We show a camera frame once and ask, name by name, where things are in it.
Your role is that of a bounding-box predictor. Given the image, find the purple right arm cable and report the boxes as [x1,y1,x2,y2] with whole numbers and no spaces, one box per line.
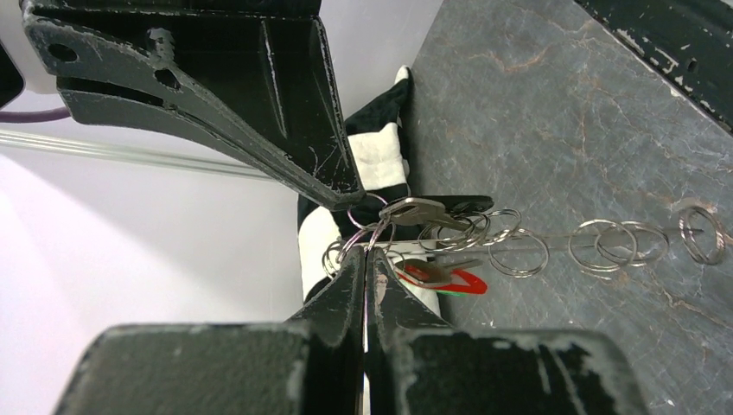
[0,106,73,125]

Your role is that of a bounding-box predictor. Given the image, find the chain of silver keyrings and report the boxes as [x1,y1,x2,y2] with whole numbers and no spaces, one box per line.
[321,193,729,280]

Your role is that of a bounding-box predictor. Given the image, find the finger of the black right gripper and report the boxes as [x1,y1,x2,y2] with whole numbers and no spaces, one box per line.
[20,1,366,210]

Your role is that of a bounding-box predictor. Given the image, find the black mounting base rail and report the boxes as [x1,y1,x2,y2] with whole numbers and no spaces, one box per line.
[577,0,732,133]

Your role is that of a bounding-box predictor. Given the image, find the aluminium frame post right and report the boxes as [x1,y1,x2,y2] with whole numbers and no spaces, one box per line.
[1,130,273,182]

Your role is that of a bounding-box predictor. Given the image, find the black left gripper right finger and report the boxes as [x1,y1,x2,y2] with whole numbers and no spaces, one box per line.
[365,248,647,414]

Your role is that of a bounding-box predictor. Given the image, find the red key tag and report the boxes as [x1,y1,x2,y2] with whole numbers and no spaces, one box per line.
[397,265,488,295]

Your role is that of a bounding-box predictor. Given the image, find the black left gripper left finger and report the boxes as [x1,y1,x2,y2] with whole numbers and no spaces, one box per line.
[55,246,366,414]

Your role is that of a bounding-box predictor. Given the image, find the black key tag white label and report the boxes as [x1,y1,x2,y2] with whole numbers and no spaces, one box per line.
[409,195,494,233]

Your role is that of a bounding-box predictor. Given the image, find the black and white checkered pillow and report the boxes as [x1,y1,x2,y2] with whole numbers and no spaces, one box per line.
[296,66,413,302]

